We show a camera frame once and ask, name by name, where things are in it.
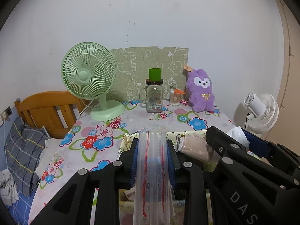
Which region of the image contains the beige cloth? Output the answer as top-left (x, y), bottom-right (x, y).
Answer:
top-left (176, 134), bottom-right (214, 163)

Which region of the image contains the clear plastic bag roll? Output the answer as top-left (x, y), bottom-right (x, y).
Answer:
top-left (133, 128), bottom-right (176, 224)

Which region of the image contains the beige door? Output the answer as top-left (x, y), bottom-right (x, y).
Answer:
top-left (260, 0), bottom-right (299, 153)

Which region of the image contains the white standing fan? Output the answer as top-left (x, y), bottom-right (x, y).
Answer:
top-left (244, 92), bottom-right (279, 134)

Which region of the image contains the yellow cartoon fabric box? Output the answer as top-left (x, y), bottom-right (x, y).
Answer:
top-left (118, 130), bottom-right (261, 216)

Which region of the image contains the crumpled white grey cloth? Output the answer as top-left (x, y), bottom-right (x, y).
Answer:
top-left (0, 169), bottom-right (19, 206)

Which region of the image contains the floral tablecloth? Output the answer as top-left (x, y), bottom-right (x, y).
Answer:
top-left (28, 100), bottom-right (234, 222)

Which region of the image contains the grey plaid pillow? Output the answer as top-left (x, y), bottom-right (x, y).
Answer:
top-left (5, 117), bottom-right (48, 197)

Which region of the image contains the toothpick jar orange lid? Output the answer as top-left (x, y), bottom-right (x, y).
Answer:
top-left (169, 86), bottom-right (186, 106)

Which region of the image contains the purple plush bunny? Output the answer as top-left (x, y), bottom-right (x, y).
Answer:
top-left (184, 65), bottom-right (215, 112)

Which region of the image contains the wooden bed headboard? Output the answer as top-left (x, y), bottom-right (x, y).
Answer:
top-left (14, 91), bottom-right (89, 139)

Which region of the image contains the green plastic cup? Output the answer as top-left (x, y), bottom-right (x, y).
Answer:
top-left (148, 68), bottom-right (162, 82)

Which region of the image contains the green patterned board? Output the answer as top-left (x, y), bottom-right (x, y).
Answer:
top-left (106, 46), bottom-right (189, 102)

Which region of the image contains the green desk fan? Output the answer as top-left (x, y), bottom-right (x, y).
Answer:
top-left (61, 42), bottom-right (125, 121)

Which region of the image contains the glass jar with handle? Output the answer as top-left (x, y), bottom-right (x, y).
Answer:
top-left (139, 79), bottom-right (164, 113)

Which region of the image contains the wall power socket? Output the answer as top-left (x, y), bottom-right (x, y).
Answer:
top-left (1, 107), bottom-right (12, 122)

